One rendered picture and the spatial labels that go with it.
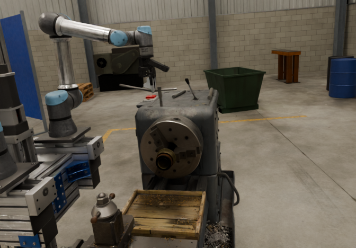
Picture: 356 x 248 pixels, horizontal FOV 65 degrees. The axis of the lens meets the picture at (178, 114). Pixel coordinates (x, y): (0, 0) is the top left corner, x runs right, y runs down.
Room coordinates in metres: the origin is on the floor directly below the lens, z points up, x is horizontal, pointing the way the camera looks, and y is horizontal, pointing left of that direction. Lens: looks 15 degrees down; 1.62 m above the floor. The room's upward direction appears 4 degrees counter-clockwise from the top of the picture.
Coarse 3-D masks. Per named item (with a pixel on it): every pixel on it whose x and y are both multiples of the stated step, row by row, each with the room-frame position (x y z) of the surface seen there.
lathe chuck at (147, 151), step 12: (156, 120) 1.41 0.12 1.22; (168, 120) 1.32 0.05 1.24; (180, 120) 1.34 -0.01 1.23; (168, 132) 1.31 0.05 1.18; (180, 132) 1.30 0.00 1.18; (192, 132) 1.29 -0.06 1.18; (144, 144) 1.34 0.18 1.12; (180, 144) 1.30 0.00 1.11; (192, 144) 1.29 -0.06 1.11; (144, 156) 1.34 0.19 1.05; (156, 156) 1.33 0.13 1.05; (156, 168) 1.33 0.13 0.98; (180, 168) 1.30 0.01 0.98; (192, 168) 1.29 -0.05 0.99
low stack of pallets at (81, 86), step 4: (80, 84) 9.25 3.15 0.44; (84, 84) 9.16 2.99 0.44; (88, 84) 9.16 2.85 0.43; (92, 84) 9.54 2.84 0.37; (80, 88) 8.37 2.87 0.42; (84, 88) 9.21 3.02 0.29; (88, 88) 9.02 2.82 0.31; (92, 88) 9.46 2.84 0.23; (84, 92) 8.47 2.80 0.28; (88, 92) 9.03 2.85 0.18; (92, 92) 9.50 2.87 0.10; (84, 96) 8.43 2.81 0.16; (88, 96) 8.96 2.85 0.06; (84, 100) 8.37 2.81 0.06
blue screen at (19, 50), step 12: (12, 24) 5.78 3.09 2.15; (24, 24) 5.46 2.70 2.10; (12, 36) 5.85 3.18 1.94; (24, 36) 5.51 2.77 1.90; (12, 48) 5.93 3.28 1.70; (24, 48) 5.58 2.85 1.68; (12, 60) 6.02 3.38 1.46; (24, 60) 5.65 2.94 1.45; (24, 72) 5.73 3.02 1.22; (24, 84) 5.80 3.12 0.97; (36, 84) 5.45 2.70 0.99; (24, 96) 5.89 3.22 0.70; (36, 96) 5.54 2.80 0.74; (24, 108) 5.97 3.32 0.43; (36, 108) 5.61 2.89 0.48
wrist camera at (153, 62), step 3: (150, 60) 1.54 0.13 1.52; (153, 60) 1.56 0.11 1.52; (150, 63) 1.54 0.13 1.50; (153, 63) 1.54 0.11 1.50; (156, 63) 1.54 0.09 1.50; (159, 63) 1.56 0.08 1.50; (156, 66) 1.54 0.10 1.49; (159, 66) 1.54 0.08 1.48; (162, 66) 1.53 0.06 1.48; (165, 66) 1.54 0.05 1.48; (162, 69) 1.53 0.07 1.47; (165, 69) 1.53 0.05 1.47; (168, 69) 1.56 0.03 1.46
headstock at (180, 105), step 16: (192, 96) 1.77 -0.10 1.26; (144, 112) 1.52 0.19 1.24; (160, 112) 1.50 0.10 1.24; (176, 112) 1.48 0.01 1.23; (192, 112) 1.46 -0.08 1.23; (208, 112) 1.44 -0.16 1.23; (144, 128) 1.50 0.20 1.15; (208, 128) 1.43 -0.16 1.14; (208, 144) 1.43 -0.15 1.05; (208, 160) 1.43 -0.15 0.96
